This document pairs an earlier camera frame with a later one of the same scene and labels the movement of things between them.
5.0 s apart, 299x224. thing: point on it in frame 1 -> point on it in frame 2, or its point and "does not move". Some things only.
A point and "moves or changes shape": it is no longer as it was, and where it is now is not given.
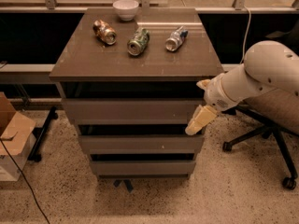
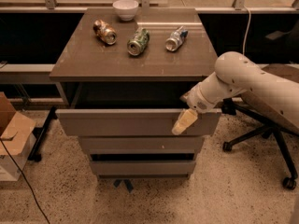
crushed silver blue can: (176, 39) does not move
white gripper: (217, 94) -> (197, 99)
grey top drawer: (132, 111) moves or changes shape
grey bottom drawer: (143, 168) does not move
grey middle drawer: (141, 145) does not move
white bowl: (125, 8) does not move
